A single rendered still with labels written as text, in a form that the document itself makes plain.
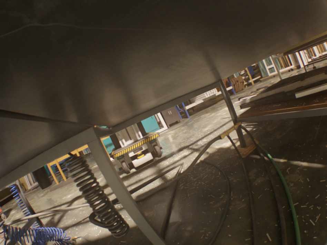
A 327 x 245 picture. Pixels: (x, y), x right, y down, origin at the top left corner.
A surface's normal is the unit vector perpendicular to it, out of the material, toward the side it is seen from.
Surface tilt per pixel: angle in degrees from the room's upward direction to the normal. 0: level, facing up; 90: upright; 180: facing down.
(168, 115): 90
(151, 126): 90
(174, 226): 0
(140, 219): 90
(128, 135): 90
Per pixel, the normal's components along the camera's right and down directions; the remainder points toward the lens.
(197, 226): -0.41, -0.91
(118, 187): 0.25, -0.05
